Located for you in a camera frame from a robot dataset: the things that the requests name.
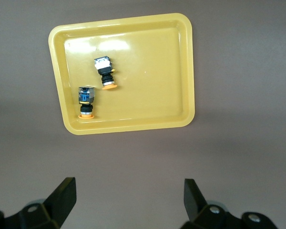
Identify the brown table mat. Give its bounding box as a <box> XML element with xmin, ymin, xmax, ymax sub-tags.
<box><xmin>0</xmin><ymin>0</ymin><xmax>286</xmax><ymax>229</ymax></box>

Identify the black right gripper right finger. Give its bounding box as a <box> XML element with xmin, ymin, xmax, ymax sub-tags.
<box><xmin>182</xmin><ymin>178</ymin><xmax>277</xmax><ymax>229</ymax></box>

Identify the yellow plastic tray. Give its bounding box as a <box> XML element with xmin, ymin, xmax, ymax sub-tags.
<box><xmin>48</xmin><ymin>12</ymin><xmax>196</xmax><ymax>136</ymax></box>

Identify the yellow push button switch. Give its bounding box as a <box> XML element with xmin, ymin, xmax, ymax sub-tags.
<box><xmin>78</xmin><ymin>86</ymin><xmax>96</xmax><ymax>120</ymax></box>
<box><xmin>93</xmin><ymin>56</ymin><xmax>118</xmax><ymax>91</ymax></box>

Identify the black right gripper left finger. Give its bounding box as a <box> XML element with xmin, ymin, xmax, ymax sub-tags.
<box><xmin>0</xmin><ymin>177</ymin><xmax>77</xmax><ymax>229</ymax></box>

